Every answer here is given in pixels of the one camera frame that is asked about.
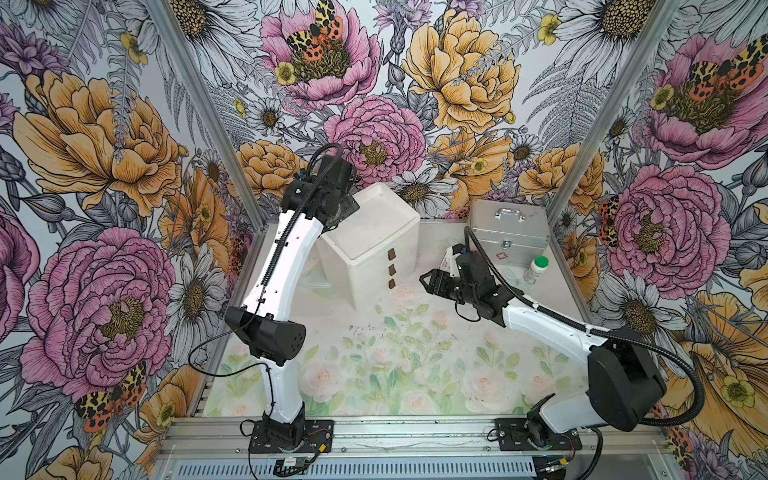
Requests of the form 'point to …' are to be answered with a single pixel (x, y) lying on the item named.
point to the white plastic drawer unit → (366, 256)
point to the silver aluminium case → (508, 233)
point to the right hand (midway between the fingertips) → (428, 287)
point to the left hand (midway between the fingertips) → (332, 222)
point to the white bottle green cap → (535, 270)
